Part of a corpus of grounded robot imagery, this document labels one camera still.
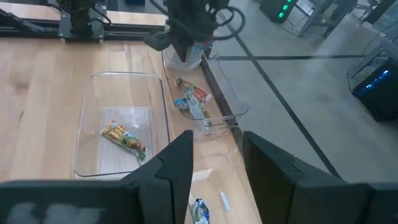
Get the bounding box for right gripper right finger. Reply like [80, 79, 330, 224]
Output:
[242, 130, 371, 224]

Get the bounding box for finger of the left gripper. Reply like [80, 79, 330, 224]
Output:
[172, 39, 196, 63]
[144, 29, 173, 52]

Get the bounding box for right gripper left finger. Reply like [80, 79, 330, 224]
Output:
[119, 129, 195, 224]

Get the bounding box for bright blue granola bar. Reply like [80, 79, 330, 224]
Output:
[186, 40, 208, 65]

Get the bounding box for chewy oatmeal raisin granola bar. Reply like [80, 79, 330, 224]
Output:
[192, 197, 211, 224]

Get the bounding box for red multicoloured granola bar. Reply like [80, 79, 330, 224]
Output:
[175, 75, 213, 104]

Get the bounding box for grey granola bar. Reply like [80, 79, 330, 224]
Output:
[184, 88, 213, 130]

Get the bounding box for yellow granola bar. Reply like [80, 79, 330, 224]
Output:
[100, 119, 148, 163]

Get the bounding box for clear plastic bin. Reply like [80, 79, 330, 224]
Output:
[73, 71, 171, 180]
[160, 45, 250, 132]
[183, 123, 250, 224]

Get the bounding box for black computer green lights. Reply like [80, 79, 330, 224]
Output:
[259, 0, 300, 24]

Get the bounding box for grey metal table legs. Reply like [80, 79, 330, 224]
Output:
[296, 0, 359, 39]

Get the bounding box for black computer blue light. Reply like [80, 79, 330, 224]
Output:
[351, 57, 398, 123]

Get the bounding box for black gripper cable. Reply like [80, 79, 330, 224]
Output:
[204, 5, 247, 42]

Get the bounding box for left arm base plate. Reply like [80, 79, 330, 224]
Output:
[57, 8, 106, 44]

